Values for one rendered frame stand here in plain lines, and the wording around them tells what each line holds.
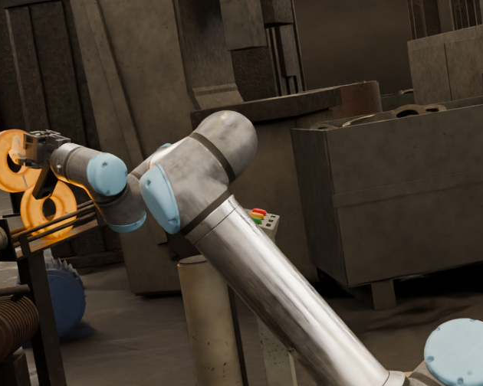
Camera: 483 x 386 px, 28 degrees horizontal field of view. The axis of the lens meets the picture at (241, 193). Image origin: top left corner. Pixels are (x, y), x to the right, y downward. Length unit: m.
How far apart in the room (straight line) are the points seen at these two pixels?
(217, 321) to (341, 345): 0.84
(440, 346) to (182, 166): 0.56
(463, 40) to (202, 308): 3.46
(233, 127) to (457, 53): 4.07
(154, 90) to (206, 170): 2.94
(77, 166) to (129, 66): 2.49
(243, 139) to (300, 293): 0.29
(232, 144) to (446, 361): 0.54
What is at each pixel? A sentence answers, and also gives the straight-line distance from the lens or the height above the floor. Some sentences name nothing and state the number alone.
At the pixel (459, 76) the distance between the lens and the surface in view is 5.74.
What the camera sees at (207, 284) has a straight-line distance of 2.48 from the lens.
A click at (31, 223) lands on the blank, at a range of 2.44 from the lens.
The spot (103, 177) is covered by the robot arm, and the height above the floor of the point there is 0.79.
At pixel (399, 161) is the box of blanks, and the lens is 3.83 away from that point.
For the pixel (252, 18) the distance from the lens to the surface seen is 4.25.
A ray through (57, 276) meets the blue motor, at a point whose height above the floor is 0.30.
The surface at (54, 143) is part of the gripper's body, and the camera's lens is 2.31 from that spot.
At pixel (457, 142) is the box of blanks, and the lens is 3.90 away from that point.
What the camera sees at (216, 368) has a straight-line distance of 2.53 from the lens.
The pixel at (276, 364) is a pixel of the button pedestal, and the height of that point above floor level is 0.21.
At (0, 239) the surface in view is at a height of 0.67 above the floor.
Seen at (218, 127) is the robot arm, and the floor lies 0.87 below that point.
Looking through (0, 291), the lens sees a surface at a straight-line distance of 2.32.
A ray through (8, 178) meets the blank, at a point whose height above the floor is 0.81.
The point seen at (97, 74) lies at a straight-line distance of 4.74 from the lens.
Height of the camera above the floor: 0.92
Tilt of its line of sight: 6 degrees down
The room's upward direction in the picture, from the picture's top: 9 degrees counter-clockwise
